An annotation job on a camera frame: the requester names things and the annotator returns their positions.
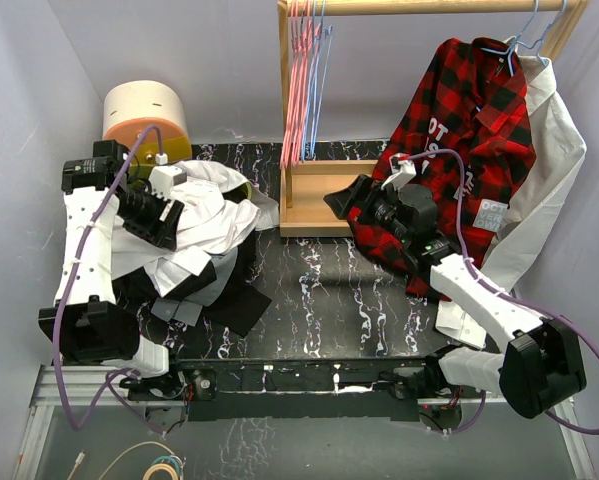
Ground aluminium frame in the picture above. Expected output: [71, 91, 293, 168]
[15, 368, 596, 479]

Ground red black plaid shirt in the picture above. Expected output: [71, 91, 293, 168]
[346, 37, 538, 302]

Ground blue wire hanger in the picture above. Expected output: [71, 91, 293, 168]
[300, 1, 333, 162]

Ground wooden clothes rack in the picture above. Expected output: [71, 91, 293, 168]
[277, 1, 589, 237]

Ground pink wire hanger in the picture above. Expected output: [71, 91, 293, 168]
[281, 1, 312, 170]

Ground black garment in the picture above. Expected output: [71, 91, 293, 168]
[113, 236, 271, 337]

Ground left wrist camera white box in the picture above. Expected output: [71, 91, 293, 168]
[148, 153, 187, 198]

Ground cream orange yellow cylinder container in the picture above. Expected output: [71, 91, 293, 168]
[102, 80, 192, 163]

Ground blue hanger holding shirts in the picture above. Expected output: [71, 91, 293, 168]
[478, 0, 570, 76]

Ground beige coiled cable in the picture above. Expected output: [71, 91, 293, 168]
[68, 440, 188, 480]

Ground cream white hanging shirt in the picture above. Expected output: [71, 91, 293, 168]
[433, 52, 589, 349]

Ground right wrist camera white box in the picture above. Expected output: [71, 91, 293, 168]
[381, 153, 417, 191]

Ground olive green basket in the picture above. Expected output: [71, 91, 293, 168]
[127, 162, 252, 203]

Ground grey garment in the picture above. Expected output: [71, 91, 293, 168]
[145, 247, 238, 326]

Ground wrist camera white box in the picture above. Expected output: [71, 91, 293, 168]
[381, 153, 417, 191]
[148, 153, 187, 198]

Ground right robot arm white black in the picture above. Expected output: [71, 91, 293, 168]
[324, 175, 587, 419]

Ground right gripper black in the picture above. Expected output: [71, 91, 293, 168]
[324, 176, 411, 246]

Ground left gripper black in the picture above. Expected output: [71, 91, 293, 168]
[116, 184, 182, 251]

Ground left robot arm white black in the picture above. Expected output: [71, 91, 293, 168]
[38, 140, 186, 399]

